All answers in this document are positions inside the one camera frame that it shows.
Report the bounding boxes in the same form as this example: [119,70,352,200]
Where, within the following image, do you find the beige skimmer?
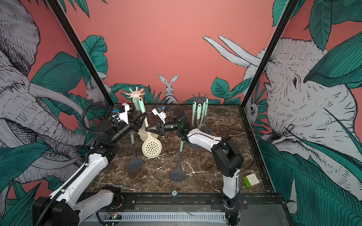
[191,101,197,126]
[131,97,150,142]
[199,102,207,129]
[139,97,162,158]

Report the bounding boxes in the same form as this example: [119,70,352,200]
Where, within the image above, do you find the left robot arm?
[33,110,147,226]

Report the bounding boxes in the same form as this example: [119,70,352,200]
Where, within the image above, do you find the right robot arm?
[145,107,244,210]

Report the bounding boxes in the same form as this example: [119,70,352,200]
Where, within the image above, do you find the beige utensil rack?
[126,87,144,100]

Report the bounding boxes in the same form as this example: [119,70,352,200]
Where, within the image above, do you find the dark grey utensil rack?
[194,95,207,131]

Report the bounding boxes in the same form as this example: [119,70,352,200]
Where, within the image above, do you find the white perforated vent strip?
[99,212,226,223]

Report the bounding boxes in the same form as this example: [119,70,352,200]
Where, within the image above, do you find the green white cube object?
[244,173,260,187]

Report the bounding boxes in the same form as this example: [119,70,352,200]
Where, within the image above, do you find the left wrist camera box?
[112,103,130,124]

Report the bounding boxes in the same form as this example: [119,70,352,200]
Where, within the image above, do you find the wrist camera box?
[112,103,130,124]
[152,106,167,124]

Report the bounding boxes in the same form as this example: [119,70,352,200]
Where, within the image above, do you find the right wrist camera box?
[152,106,167,124]

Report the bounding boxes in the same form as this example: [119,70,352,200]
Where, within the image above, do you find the small round rail knob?
[171,190,178,197]

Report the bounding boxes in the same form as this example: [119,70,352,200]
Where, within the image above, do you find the black front rail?
[103,192,285,211]

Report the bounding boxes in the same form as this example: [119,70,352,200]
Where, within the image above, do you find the left black frame post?
[47,0,114,107]

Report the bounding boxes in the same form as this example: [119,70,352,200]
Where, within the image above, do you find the black frame post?
[47,0,114,107]
[241,0,298,109]

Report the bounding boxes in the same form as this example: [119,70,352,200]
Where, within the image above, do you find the right black frame post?
[241,0,298,109]

